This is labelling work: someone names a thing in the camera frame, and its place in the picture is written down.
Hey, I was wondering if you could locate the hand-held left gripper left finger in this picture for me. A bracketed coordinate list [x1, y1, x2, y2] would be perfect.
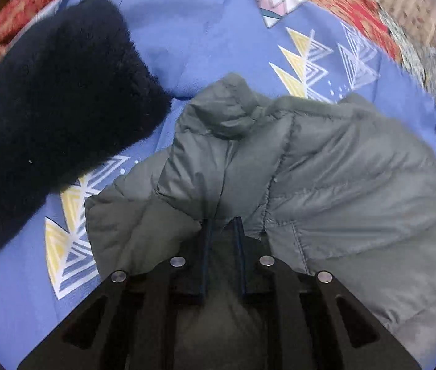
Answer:
[17, 219, 214, 370]

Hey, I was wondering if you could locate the black fleece garment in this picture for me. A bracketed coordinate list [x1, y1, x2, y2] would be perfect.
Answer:
[0, 0, 173, 273]

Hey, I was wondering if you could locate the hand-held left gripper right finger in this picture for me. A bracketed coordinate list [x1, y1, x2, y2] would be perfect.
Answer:
[232, 216, 423, 370]

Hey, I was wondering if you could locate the blue triangle-print bed sheet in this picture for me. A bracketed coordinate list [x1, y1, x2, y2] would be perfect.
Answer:
[0, 0, 436, 370]

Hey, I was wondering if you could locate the red patterned blanket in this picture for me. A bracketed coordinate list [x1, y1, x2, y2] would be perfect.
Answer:
[0, 0, 403, 85]

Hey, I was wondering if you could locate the grey puffer jacket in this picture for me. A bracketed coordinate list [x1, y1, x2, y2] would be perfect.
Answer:
[84, 72, 436, 370]

